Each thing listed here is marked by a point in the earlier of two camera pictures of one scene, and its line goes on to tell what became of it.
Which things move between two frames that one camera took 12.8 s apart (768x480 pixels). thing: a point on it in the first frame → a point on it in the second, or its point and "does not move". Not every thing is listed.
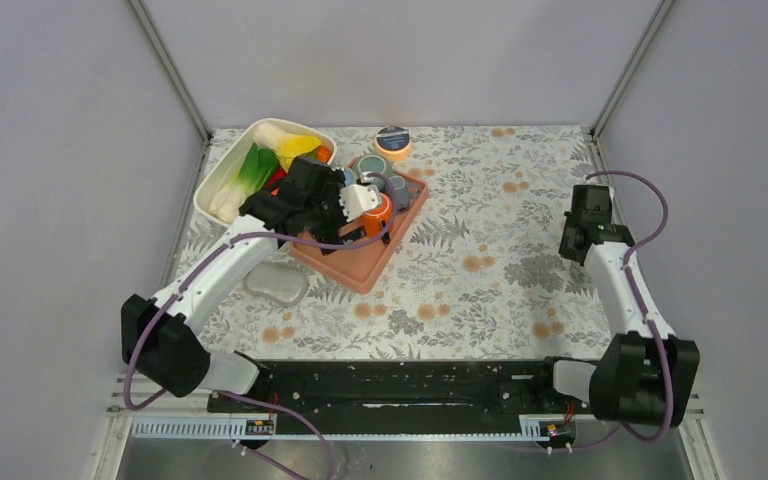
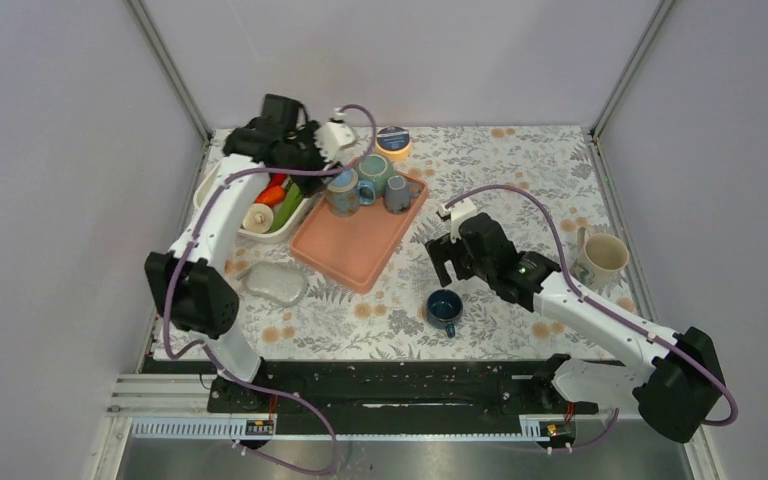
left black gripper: x=331 y=234 → x=307 y=135
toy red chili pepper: x=279 y=173 does not move
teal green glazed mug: x=372 y=163 does not move
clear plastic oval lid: x=277 y=281 does not move
